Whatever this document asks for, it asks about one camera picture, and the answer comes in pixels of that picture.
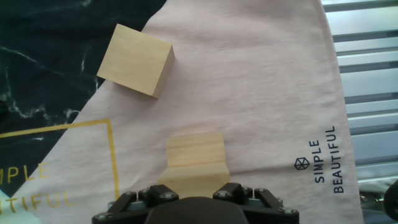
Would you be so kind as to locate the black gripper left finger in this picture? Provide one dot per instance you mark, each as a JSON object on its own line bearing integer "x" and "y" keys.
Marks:
{"x": 155, "y": 196}

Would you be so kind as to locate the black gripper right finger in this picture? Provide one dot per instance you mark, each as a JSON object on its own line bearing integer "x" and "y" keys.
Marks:
{"x": 245, "y": 196}

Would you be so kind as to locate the plain wooden cube block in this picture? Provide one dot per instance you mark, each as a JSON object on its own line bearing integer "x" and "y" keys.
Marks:
{"x": 195, "y": 149}
{"x": 135, "y": 60}
{"x": 194, "y": 182}

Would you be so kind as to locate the marble pink black cloth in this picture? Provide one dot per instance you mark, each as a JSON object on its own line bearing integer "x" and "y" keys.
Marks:
{"x": 248, "y": 93}

